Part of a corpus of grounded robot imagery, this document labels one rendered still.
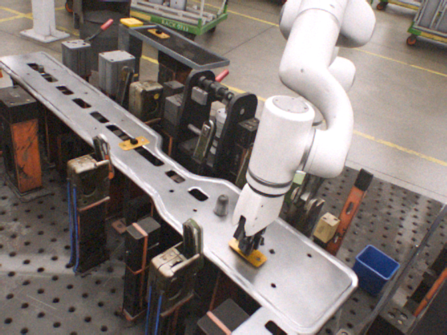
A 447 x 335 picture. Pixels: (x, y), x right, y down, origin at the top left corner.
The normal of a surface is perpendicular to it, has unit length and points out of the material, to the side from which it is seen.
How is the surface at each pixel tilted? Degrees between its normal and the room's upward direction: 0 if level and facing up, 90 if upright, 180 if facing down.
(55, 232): 0
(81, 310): 0
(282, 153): 90
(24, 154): 90
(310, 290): 0
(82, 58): 90
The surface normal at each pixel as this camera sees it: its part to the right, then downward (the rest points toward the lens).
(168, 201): 0.17, -0.81
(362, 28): 0.51, 0.36
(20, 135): 0.71, 0.49
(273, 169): -0.14, 0.54
